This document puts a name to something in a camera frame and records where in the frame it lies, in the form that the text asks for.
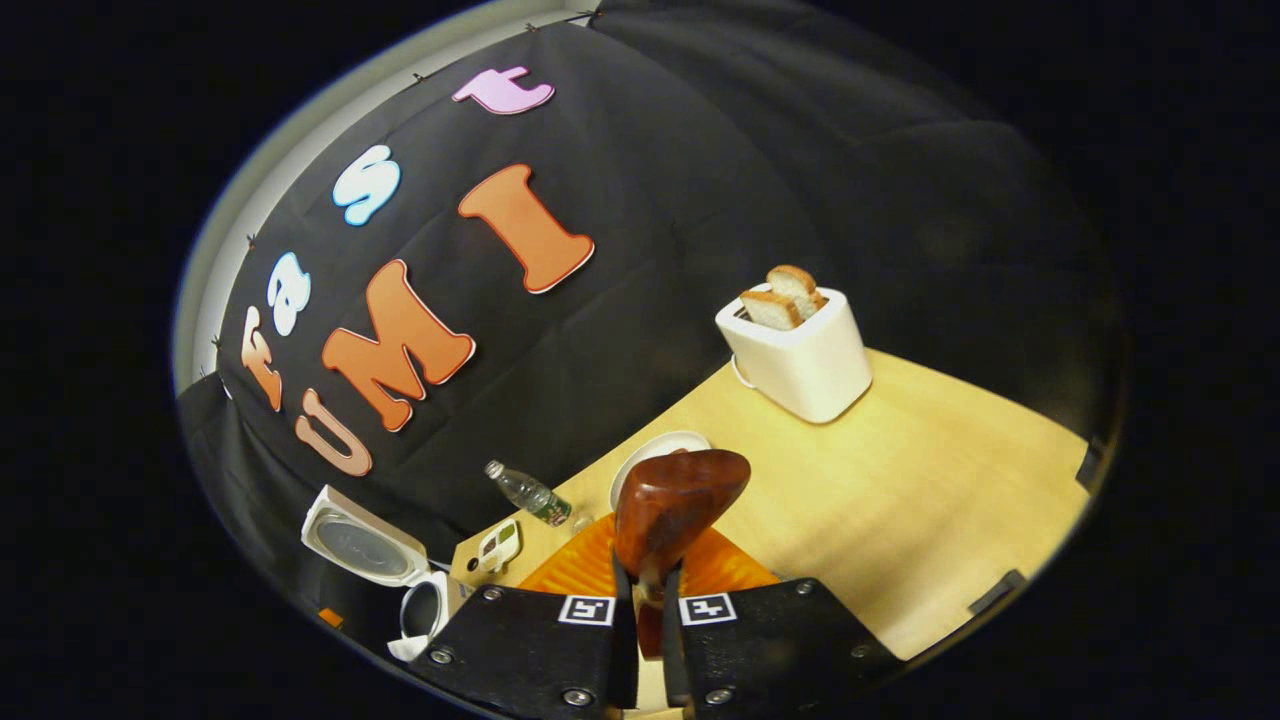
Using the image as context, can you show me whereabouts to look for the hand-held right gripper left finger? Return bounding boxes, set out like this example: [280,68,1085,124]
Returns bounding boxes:
[408,515,641,716]

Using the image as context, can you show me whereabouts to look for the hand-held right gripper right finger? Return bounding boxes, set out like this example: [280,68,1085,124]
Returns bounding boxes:
[660,527,906,716]

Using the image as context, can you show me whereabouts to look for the brown wooden spoon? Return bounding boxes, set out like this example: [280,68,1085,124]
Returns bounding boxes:
[613,449,752,661]

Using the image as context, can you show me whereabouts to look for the white rice cooker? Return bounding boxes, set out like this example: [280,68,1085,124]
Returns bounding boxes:
[300,485,476,663]

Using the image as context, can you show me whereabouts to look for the white divided condiment dish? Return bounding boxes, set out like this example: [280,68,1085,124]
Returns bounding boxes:
[477,518,522,574]

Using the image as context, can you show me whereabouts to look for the clear plastic water bottle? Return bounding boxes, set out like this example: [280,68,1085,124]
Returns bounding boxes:
[485,460,573,528]

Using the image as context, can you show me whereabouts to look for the white round plate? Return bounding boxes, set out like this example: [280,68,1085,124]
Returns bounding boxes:
[608,430,713,511]

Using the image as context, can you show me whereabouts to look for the white toaster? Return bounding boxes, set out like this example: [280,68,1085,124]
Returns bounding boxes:
[715,283,873,424]

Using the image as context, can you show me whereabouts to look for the bread slice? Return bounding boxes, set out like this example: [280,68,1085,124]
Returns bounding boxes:
[738,289,804,331]
[766,265,829,319]

